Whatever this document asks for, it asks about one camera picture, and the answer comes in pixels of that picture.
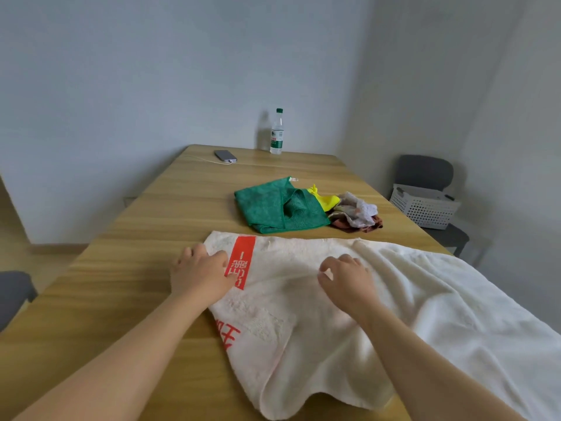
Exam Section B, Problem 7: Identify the person's right hand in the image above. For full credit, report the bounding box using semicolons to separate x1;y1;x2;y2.
317;254;382;324

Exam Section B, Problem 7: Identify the grey chair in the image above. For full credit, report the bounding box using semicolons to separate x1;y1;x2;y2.
394;154;470;258
0;270;39;333

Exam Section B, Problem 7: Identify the person's left forearm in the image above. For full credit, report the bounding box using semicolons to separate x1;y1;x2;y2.
13;293;211;421

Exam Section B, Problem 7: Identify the person's left hand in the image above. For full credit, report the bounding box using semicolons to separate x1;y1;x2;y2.
169;243;238;308

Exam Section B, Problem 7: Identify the wooden table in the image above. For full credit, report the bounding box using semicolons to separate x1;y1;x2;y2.
0;144;456;421

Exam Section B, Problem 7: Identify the yellow cloth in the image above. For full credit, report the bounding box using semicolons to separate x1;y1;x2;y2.
306;184;342;212

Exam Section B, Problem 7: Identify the white plastic basket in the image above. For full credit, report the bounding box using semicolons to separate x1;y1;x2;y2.
389;184;462;230

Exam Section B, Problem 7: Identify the person's right forearm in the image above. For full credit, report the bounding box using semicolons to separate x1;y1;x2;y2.
359;305;527;421

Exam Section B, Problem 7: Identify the clear green-label water bottle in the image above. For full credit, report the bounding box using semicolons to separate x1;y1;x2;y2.
269;108;285;156

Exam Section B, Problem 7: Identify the green cloth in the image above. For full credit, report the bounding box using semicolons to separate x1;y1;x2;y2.
234;176;332;235

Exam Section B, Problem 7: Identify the small white towel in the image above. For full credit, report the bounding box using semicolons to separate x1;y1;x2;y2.
203;230;561;421

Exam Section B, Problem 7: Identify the lilac dotted white cloth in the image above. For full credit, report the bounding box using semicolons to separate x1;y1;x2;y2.
328;191;379;229

